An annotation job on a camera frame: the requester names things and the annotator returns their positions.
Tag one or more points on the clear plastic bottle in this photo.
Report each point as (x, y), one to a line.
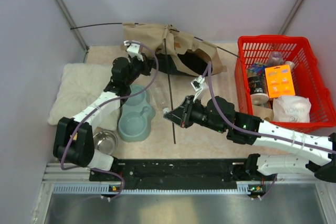
(160, 96)

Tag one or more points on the stainless steel bowl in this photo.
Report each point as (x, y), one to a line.
(106, 142)

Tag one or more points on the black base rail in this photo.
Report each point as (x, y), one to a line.
(179, 174)

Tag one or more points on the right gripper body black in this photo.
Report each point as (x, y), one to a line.
(195, 113)

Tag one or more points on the teal double pet bowl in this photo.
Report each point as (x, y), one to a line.
(134, 124)

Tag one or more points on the brown paper roll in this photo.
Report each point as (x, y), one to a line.
(262, 112)

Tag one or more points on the cream fluffy pillow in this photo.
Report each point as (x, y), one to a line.
(81, 85)

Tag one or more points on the black pet food can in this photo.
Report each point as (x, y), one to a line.
(258, 90)

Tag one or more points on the black tent pole long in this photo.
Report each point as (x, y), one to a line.
(157, 32)

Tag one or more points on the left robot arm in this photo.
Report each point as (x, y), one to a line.
(74, 136)

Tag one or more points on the orange card package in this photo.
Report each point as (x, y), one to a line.
(279, 81)

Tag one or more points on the colourful snack bag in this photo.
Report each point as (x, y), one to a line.
(256, 69)

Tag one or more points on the red plastic basket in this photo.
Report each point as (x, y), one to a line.
(303, 80)

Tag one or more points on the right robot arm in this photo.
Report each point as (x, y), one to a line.
(304, 153)

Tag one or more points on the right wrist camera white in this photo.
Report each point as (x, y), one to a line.
(200, 87)

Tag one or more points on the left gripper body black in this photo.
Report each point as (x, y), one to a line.
(138, 67)

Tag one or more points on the beige fabric pet tent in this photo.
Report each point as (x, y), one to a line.
(178, 52)

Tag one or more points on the white wrapped bag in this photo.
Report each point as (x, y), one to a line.
(291, 109)

